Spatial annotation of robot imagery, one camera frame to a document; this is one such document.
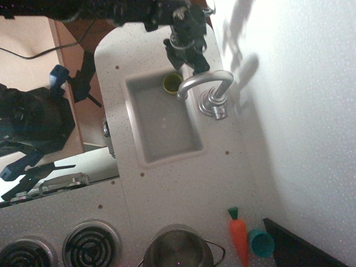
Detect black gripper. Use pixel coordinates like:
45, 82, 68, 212
162, 1, 210, 75

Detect silver curved faucet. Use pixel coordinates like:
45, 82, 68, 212
176, 70, 234, 120

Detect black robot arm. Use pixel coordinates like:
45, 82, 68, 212
1, 1, 215, 74

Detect yellow-green plastic cup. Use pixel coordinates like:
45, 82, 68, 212
162, 73, 183, 95

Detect grey toy sink basin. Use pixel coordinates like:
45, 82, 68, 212
122, 68, 205, 168

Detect silver stove knob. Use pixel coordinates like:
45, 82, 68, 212
102, 115, 116, 159

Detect blue black clamp upper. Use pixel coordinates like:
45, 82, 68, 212
50, 51, 102, 107

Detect blue black clamp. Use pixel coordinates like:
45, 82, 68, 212
50, 51, 102, 107
1, 151, 76, 201

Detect black bag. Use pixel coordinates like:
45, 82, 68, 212
1, 84, 76, 156

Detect orange toy carrot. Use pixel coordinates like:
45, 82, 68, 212
228, 206, 249, 266

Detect stainless steel pot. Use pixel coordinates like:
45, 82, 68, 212
138, 229, 226, 267

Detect blue black clamp lower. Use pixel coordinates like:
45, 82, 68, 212
1, 151, 76, 201

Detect teal plastic cup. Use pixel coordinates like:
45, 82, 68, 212
248, 229, 275, 258

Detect black coil burner middle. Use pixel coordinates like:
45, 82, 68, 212
62, 220, 122, 266

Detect black coil burner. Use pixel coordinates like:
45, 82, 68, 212
62, 220, 122, 266
1, 236, 58, 266

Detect black triangular panel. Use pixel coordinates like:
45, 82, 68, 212
263, 218, 346, 267

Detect black coil burner left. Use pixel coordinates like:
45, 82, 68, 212
1, 236, 58, 266

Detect thin black cable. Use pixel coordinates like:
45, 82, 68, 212
0, 19, 97, 60

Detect silver oven door handle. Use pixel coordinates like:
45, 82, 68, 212
38, 172, 90, 196

